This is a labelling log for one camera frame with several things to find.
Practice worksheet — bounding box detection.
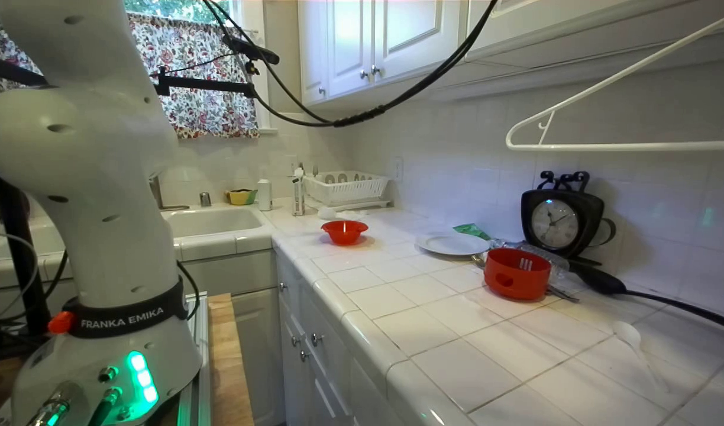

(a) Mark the clear plastic cup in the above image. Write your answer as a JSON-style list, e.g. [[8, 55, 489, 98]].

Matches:
[[503, 8, 724, 153]]

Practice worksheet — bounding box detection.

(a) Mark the white lower counter cabinet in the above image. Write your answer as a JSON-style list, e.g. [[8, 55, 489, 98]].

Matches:
[[273, 249, 436, 426]]

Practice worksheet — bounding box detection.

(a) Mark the white upper cabinet door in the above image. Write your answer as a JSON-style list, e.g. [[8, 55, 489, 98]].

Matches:
[[298, 0, 379, 106], [371, 0, 469, 82]]

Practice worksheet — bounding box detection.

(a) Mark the red plastic bowl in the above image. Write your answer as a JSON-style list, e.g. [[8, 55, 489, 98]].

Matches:
[[322, 217, 371, 249]]

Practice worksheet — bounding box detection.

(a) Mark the white dish rack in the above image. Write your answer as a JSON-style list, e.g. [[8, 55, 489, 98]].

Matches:
[[303, 167, 392, 214]]

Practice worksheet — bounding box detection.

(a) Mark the chrome faucet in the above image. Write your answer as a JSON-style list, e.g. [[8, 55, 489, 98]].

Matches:
[[289, 160, 313, 217]]

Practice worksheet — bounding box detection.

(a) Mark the white ceramic plate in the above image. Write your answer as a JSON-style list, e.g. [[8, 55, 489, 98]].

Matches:
[[415, 230, 493, 261]]

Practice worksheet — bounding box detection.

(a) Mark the white soap bottle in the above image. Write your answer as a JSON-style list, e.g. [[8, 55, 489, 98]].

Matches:
[[254, 175, 274, 214]]

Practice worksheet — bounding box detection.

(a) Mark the green sponge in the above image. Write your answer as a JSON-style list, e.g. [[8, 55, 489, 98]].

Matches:
[[451, 221, 495, 244]]

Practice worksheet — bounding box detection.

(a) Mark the yellow bowl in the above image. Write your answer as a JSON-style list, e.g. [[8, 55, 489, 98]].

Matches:
[[225, 186, 260, 209]]

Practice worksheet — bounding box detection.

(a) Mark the white kitchen sink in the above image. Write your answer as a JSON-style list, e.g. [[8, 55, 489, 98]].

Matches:
[[158, 206, 277, 262]]

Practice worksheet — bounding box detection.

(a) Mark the red plastic cup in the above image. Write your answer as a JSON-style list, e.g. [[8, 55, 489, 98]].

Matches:
[[482, 246, 554, 305]]

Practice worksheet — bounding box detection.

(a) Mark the black kitchen scale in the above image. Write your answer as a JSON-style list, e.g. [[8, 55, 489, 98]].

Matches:
[[520, 167, 618, 261]]

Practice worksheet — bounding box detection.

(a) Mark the wooden robot platform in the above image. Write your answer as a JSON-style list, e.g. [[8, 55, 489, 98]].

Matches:
[[206, 292, 259, 426]]

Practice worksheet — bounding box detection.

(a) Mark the floral window curtain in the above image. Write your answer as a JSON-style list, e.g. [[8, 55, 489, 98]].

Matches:
[[0, 0, 262, 141]]

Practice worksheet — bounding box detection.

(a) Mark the clear plastic spoon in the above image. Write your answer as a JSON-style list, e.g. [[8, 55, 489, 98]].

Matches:
[[611, 317, 664, 383]]

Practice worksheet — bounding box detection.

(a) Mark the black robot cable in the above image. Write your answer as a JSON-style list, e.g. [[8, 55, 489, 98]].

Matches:
[[202, 0, 500, 130]]

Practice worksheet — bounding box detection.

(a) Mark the black camera mount rod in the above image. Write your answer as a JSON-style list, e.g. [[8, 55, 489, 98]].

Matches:
[[151, 66, 259, 102], [217, 30, 282, 66]]

